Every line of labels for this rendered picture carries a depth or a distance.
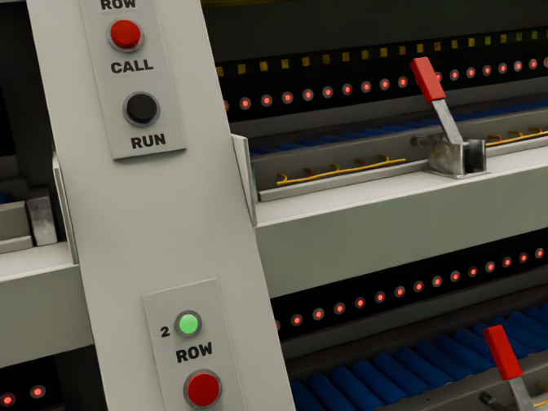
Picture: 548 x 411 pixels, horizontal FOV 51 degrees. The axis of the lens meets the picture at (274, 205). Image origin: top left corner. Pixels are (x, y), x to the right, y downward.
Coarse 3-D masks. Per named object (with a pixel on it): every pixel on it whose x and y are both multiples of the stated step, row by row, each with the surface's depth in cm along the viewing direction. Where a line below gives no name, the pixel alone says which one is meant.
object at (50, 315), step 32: (0, 160) 44; (32, 192) 34; (32, 224) 33; (64, 224) 28; (0, 256) 32; (32, 256) 31; (64, 256) 30; (0, 288) 28; (32, 288) 28; (64, 288) 29; (0, 320) 28; (32, 320) 29; (64, 320) 29; (0, 352) 28; (32, 352) 29
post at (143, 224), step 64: (64, 0) 31; (192, 0) 33; (64, 64) 30; (192, 64) 33; (64, 128) 30; (192, 128) 32; (64, 192) 29; (128, 192) 30; (192, 192) 31; (128, 256) 30; (192, 256) 31; (256, 256) 32; (128, 320) 29; (256, 320) 31; (128, 384) 29; (256, 384) 31
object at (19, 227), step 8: (0, 208) 33; (8, 208) 33; (16, 208) 33; (24, 208) 33; (0, 216) 32; (8, 216) 33; (16, 216) 33; (24, 216) 33; (0, 224) 32; (8, 224) 33; (16, 224) 33; (24, 224) 33; (0, 232) 33; (8, 232) 33; (16, 232) 33; (24, 232) 33; (32, 232) 34; (0, 240) 33; (32, 240) 33
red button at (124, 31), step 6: (114, 24) 31; (120, 24) 31; (126, 24) 31; (132, 24) 31; (114, 30) 31; (120, 30) 31; (126, 30) 31; (132, 30) 31; (138, 30) 32; (114, 36) 31; (120, 36) 31; (126, 36) 31; (132, 36) 31; (138, 36) 31; (114, 42) 31; (120, 42) 31; (126, 42) 31; (132, 42) 31; (138, 42) 32
